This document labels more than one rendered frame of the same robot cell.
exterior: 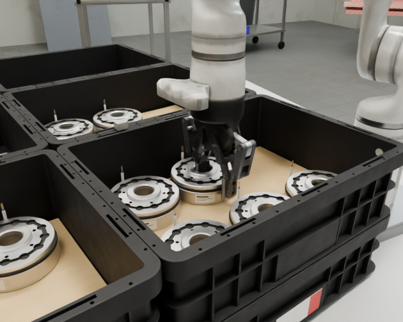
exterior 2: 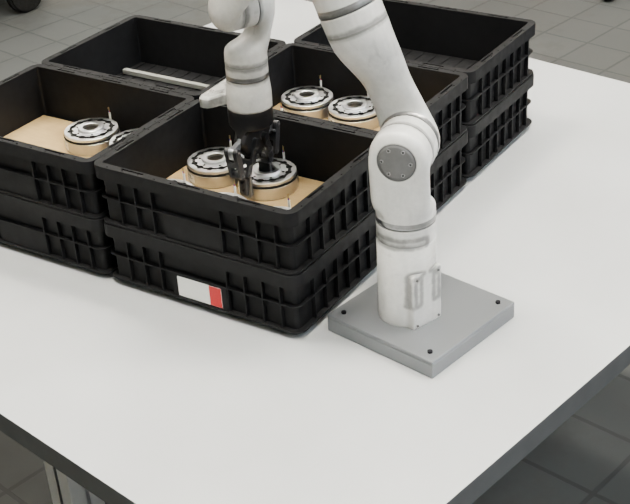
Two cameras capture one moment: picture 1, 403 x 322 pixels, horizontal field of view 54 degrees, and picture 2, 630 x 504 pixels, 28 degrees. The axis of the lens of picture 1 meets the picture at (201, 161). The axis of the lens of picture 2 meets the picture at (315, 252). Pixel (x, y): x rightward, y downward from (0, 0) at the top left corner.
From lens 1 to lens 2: 197 cm
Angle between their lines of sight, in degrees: 61
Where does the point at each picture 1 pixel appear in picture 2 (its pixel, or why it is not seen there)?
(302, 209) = (171, 190)
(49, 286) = not seen: hidden behind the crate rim
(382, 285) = (281, 345)
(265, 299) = (157, 242)
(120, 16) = not seen: outside the picture
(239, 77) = (238, 97)
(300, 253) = (184, 230)
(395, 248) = (348, 351)
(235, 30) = (231, 62)
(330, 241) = (215, 245)
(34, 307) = not seen: hidden behind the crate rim
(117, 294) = (67, 158)
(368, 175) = (234, 207)
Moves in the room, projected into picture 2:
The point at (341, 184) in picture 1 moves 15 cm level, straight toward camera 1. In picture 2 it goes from (203, 194) to (108, 198)
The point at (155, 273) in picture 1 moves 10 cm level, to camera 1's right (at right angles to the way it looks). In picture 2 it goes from (83, 161) to (96, 186)
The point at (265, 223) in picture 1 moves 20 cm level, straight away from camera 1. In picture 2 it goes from (142, 179) to (266, 163)
